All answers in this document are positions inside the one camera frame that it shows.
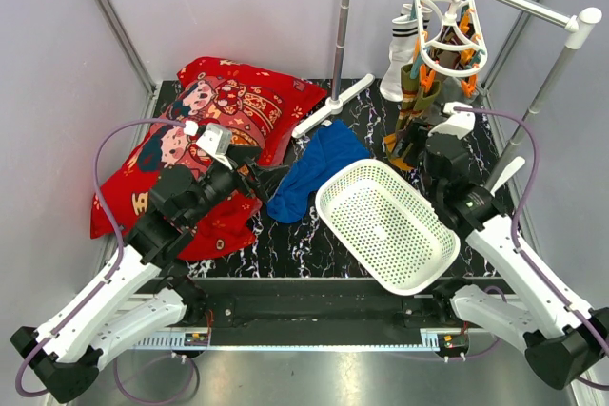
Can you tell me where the red cartoon print pillow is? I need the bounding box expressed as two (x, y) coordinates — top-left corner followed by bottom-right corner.
(101, 56), (326, 231)

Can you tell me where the silver clothes rack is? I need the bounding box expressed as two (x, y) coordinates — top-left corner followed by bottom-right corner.
(291, 0), (604, 198)

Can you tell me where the white round clip hanger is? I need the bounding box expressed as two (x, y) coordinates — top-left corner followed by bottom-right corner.
(411, 0), (488, 98)

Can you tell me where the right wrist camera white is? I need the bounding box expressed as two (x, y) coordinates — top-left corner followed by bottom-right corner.
(428, 102), (476, 140)

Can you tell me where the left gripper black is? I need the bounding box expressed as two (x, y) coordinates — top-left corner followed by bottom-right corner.
(185, 145), (290, 226)

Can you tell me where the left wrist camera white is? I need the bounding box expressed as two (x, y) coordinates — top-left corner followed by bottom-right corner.
(183, 121), (233, 169)

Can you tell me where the maroon striped beige sock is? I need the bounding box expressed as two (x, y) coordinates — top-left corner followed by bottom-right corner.
(430, 26), (476, 77)

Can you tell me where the white black striped sock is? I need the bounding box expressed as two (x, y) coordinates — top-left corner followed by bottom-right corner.
(380, 2), (419, 103)

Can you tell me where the blue towel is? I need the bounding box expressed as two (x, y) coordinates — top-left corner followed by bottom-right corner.
(266, 120), (370, 223)

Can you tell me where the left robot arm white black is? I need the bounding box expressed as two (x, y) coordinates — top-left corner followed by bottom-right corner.
(10, 158), (289, 404)

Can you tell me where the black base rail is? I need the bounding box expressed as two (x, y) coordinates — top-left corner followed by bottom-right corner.
(180, 278), (465, 345)

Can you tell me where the white perforated plastic basket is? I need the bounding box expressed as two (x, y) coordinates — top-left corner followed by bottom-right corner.
(315, 159), (461, 296)

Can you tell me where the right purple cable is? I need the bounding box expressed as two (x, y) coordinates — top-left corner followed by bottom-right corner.
(451, 106), (609, 391)

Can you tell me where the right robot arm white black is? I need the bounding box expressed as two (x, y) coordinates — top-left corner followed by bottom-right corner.
(402, 120), (608, 390)

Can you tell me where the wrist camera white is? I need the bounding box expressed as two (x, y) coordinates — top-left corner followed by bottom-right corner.
(428, 102), (476, 140)
(183, 121), (233, 169)

